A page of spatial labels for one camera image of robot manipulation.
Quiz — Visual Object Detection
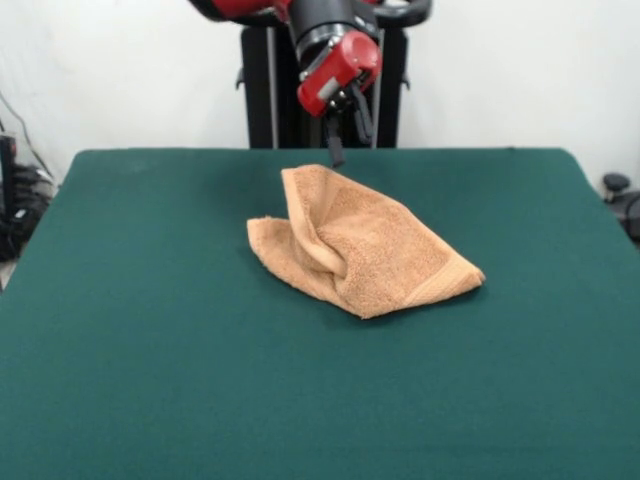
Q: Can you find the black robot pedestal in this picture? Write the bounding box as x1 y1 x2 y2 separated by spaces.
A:
218 0 434 150

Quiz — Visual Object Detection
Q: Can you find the tan terry towel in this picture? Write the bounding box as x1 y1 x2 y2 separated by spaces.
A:
246 163 486 320

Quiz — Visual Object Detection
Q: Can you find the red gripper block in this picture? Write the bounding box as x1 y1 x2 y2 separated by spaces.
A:
296 30 382 170

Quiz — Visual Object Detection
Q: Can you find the dark green table cloth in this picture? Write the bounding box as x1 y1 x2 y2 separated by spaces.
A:
0 147 640 480

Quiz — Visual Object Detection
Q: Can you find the black equipment stack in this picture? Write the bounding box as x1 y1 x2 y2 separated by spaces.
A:
0 133 57 262

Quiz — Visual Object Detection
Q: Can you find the black office chair base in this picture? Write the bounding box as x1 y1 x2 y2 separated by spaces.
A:
602 172 640 251

